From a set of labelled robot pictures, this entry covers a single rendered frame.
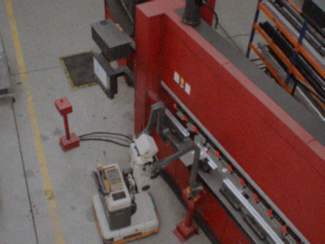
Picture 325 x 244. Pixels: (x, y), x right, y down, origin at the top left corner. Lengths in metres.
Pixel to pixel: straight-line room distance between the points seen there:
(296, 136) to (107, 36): 2.33
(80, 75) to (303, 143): 4.66
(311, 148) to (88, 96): 4.32
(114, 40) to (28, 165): 2.28
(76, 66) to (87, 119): 1.24
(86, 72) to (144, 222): 3.13
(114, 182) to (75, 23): 4.51
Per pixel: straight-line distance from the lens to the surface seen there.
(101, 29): 4.95
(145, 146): 4.44
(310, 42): 6.15
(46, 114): 6.80
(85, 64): 7.59
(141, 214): 5.27
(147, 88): 5.10
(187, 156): 4.88
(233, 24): 8.87
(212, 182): 4.86
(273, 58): 6.88
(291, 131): 3.55
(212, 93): 4.29
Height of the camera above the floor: 4.72
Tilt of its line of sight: 45 degrees down
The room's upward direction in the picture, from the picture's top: 5 degrees clockwise
